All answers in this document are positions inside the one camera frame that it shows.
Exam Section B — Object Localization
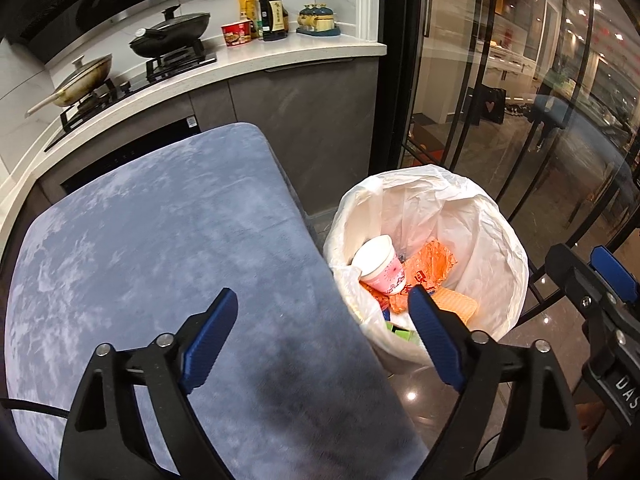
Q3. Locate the red instant noodle cup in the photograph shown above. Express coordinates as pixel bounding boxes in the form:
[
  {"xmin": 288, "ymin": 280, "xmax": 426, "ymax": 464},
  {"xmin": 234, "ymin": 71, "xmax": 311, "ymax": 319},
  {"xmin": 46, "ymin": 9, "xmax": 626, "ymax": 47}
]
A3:
[{"xmin": 221, "ymin": 19, "xmax": 253, "ymax": 48}]

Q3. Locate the yellow oil bottle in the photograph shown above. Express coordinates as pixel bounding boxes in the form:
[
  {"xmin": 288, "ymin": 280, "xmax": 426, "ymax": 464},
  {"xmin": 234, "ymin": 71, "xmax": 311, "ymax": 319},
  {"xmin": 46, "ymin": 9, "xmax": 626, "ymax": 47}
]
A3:
[{"xmin": 238, "ymin": 0, "xmax": 258, "ymax": 40}]

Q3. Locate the black built-in appliance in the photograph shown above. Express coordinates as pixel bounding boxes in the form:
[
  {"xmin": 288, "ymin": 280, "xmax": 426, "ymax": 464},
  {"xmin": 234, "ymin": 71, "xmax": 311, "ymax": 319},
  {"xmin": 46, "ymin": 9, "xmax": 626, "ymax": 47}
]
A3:
[{"xmin": 59, "ymin": 115, "xmax": 202, "ymax": 196}]

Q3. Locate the black gas stove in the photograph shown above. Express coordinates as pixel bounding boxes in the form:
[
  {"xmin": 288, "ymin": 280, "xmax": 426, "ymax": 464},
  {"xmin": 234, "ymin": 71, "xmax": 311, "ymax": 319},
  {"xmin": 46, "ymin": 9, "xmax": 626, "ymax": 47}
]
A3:
[{"xmin": 44, "ymin": 37, "xmax": 218, "ymax": 153}]

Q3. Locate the black pan with lid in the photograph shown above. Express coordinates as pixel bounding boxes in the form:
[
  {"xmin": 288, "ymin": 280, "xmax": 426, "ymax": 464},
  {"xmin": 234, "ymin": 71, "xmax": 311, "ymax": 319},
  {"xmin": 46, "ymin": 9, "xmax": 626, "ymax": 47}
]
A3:
[{"xmin": 129, "ymin": 5, "xmax": 212, "ymax": 59}]

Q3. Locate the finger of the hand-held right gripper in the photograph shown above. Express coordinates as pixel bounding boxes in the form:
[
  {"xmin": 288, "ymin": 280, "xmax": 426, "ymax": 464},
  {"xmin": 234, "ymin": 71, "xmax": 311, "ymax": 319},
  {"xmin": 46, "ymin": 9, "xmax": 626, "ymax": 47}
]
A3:
[
  {"xmin": 545, "ymin": 243, "xmax": 619, "ymax": 322},
  {"xmin": 589, "ymin": 246, "xmax": 636, "ymax": 307}
]

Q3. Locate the person's right hand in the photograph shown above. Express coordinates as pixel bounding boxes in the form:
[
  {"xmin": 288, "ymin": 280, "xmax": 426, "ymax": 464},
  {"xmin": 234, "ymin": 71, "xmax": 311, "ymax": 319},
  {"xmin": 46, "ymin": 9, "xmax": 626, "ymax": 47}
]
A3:
[{"xmin": 574, "ymin": 402, "xmax": 608, "ymax": 436}]

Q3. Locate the dark soy sauce bottle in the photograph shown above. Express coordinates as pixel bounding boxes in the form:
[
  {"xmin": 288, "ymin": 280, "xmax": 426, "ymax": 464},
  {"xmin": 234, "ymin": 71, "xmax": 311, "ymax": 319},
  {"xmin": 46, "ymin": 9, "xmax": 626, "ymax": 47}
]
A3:
[{"xmin": 258, "ymin": 0, "xmax": 290, "ymax": 42}]

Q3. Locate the black range hood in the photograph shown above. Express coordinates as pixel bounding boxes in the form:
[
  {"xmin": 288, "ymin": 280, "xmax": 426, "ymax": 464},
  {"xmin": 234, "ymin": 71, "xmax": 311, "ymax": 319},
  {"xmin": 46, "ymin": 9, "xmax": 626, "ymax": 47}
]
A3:
[{"xmin": 0, "ymin": 0, "xmax": 203, "ymax": 66}]

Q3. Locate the black bag with heart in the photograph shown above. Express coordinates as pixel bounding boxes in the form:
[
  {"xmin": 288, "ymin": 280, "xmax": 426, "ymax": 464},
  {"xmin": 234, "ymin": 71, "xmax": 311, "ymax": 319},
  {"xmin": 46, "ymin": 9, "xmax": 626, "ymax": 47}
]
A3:
[{"xmin": 467, "ymin": 86, "xmax": 507, "ymax": 126}]

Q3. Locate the beige wok with glass lid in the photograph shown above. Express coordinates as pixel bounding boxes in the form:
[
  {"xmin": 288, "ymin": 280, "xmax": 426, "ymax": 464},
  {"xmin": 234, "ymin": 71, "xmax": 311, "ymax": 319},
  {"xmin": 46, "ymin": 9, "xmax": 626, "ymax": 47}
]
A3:
[{"xmin": 26, "ymin": 54, "xmax": 114, "ymax": 118}]

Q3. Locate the ceramic seasoning jar set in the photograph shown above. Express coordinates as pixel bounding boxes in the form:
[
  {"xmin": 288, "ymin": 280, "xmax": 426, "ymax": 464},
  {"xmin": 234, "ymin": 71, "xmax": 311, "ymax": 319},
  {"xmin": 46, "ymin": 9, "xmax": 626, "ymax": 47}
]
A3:
[{"xmin": 296, "ymin": 2, "xmax": 342, "ymax": 38}]

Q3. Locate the white kitchen countertop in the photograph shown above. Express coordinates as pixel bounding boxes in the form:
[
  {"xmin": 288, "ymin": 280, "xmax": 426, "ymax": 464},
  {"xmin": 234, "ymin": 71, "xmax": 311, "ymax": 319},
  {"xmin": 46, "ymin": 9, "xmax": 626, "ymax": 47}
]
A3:
[{"xmin": 0, "ymin": 30, "xmax": 388, "ymax": 241}]

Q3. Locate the yellow foam net sleeve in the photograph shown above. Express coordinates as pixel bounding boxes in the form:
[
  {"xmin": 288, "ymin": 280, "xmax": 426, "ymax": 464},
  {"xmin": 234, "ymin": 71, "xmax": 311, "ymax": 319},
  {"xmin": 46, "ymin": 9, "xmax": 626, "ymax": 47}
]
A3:
[{"xmin": 429, "ymin": 287, "xmax": 478, "ymax": 323}]

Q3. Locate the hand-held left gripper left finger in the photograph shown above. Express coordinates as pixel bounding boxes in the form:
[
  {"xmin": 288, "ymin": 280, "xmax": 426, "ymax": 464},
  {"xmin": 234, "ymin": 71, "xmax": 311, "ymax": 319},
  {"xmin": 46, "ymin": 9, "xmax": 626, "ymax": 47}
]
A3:
[{"xmin": 59, "ymin": 287, "xmax": 239, "ymax": 480}]

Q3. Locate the trash bin with white liner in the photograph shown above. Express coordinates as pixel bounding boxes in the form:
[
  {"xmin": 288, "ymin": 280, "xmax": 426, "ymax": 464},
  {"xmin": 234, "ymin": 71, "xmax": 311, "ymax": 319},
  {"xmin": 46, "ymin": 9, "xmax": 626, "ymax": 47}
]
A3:
[{"xmin": 322, "ymin": 164, "xmax": 530, "ymax": 368}]

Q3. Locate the pink and white paper cup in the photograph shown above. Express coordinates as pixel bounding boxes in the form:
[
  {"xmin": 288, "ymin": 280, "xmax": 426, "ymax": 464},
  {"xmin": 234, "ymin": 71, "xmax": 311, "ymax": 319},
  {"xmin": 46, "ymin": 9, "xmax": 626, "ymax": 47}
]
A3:
[{"xmin": 352, "ymin": 235, "xmax": 407, "ymax": 295}]

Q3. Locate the green cardboard box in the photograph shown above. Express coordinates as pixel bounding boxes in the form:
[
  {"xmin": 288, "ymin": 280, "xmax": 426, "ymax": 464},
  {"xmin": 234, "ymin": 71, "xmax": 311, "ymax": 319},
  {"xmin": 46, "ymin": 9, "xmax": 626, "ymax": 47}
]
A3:
[{"xmin": 385, "ymin": 321, "xmax": 422, "ymax": 343}]

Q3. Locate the grey kitchen cabinet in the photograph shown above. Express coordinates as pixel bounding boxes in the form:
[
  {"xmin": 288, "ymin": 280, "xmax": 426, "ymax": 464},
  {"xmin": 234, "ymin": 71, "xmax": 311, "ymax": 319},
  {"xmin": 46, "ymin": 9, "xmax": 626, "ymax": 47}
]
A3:
[{"xmin": 30, "ymin": 57, "xmax": 381, "ymax": 241}]

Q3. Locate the orange bag with red print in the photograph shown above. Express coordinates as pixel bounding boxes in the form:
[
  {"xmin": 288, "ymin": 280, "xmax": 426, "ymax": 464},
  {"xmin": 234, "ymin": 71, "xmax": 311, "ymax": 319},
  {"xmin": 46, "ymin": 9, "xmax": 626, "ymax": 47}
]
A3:
[{"xmin": 400, "ymin": 239, "xmax": 458, "ymax": 293}]

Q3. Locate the black framed glass door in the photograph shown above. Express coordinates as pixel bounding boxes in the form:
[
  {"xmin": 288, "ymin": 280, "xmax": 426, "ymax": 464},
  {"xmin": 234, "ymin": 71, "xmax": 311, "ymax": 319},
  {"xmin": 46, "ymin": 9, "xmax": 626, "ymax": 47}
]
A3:
[{"xmin": 387, "ymin": 0, "xmax": 640, "ymax": 321}]

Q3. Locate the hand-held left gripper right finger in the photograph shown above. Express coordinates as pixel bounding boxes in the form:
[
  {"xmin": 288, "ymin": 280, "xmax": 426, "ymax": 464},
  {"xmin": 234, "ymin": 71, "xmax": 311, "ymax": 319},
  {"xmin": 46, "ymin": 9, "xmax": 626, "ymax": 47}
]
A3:
[{"xmin": 407, "ymin": 286, "xmax": 588, "ymax": 480}]

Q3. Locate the black braided cable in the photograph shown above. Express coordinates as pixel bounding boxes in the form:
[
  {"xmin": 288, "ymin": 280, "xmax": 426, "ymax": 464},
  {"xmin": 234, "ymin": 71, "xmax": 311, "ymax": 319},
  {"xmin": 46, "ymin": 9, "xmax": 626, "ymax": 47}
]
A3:
[{"xmin": 0, "ymin": 397, "xmax": 71, "ymax": 418}]

